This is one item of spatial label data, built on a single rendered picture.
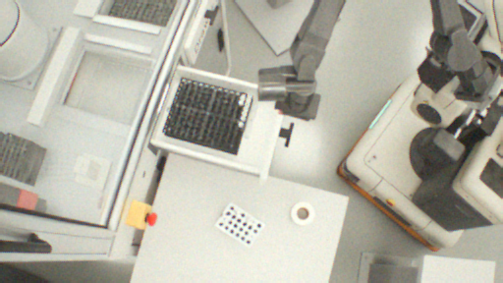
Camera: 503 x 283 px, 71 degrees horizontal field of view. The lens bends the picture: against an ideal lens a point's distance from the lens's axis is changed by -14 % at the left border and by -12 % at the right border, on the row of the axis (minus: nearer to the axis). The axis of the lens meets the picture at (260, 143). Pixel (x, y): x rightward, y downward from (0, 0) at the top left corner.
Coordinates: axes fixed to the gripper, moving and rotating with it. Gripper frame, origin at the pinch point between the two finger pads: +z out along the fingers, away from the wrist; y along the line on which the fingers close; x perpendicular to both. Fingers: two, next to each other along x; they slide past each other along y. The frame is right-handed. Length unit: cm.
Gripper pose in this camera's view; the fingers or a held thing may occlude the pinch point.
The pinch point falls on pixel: (294, 113)
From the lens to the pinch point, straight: 104.7
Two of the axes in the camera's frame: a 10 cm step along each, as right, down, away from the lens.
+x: -2.6, 9.3, -2.6
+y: -9.6, -2.6, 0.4
